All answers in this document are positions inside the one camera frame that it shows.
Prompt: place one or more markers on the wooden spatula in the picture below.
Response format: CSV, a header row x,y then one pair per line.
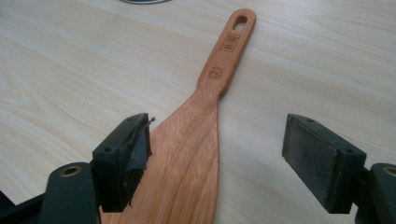
x,y
186,149

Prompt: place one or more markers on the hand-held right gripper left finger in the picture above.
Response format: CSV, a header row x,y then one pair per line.
x,y
115,174

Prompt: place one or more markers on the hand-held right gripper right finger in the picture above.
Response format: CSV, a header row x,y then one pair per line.
x,y
314,161

